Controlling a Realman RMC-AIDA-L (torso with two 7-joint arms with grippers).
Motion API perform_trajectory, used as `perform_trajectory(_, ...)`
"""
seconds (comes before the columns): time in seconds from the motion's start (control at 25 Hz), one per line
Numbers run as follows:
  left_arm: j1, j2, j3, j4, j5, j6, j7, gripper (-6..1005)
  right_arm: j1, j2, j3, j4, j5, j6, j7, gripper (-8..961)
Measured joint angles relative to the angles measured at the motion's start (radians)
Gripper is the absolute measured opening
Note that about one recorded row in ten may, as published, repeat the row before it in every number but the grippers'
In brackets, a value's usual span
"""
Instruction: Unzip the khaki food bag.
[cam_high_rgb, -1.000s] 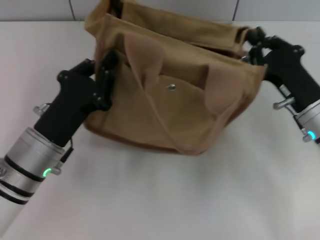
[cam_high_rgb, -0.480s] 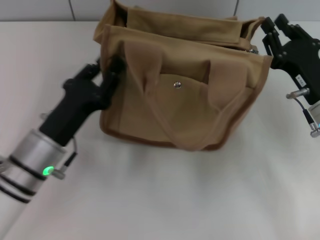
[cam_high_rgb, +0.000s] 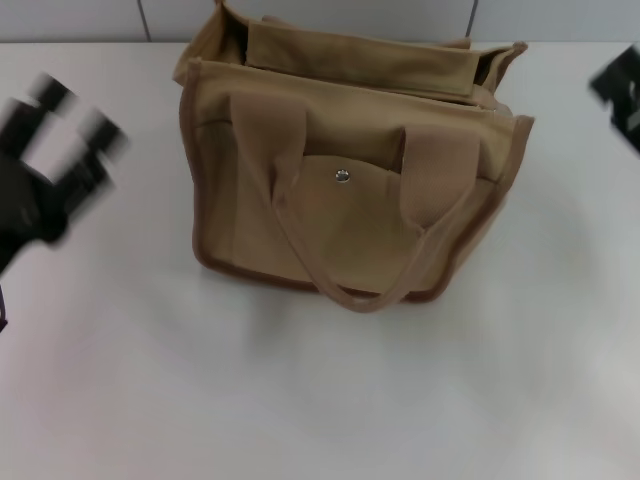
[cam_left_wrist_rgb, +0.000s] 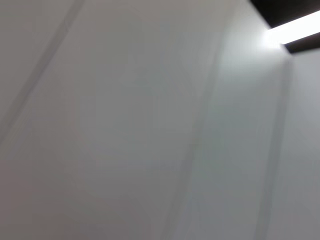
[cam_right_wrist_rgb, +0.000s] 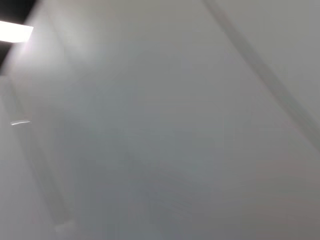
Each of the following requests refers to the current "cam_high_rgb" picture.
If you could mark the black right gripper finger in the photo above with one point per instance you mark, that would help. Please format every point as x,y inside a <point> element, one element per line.
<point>630,125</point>
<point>625,75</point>

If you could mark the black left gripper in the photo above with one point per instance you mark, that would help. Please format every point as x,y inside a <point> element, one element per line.
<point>25,210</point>

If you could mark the khaki canvas food bag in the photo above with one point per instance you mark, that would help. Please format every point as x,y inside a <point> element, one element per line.
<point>350,225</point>

